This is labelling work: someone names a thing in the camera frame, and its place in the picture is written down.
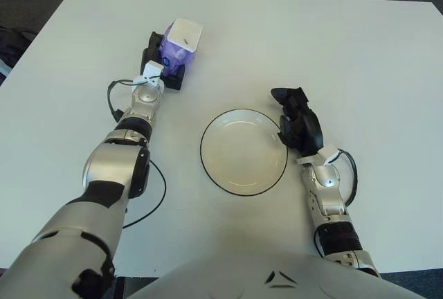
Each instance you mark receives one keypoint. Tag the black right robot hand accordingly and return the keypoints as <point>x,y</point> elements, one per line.
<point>306,129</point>

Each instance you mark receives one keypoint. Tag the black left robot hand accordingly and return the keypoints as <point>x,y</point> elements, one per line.
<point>152,50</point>

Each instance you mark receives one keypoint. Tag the purple tissue paper pack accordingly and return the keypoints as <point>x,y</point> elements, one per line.
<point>180,50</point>

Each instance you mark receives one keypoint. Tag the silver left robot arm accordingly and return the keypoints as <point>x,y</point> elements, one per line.
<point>114,164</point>

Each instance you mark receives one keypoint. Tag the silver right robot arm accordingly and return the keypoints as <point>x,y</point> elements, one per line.
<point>325,191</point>

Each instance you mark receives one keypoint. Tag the white plate with black rim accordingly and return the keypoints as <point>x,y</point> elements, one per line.
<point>242,153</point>

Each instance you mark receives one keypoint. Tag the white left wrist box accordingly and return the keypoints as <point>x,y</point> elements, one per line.
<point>152,70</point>

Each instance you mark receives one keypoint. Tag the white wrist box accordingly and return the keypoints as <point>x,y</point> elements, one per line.
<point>152,70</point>
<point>328,153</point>

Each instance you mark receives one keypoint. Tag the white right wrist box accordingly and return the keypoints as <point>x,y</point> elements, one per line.
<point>328,153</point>

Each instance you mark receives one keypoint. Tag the dark bag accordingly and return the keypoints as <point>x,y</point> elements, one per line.
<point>14,43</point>

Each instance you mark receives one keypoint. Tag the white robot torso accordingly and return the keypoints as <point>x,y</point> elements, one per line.
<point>242,271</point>

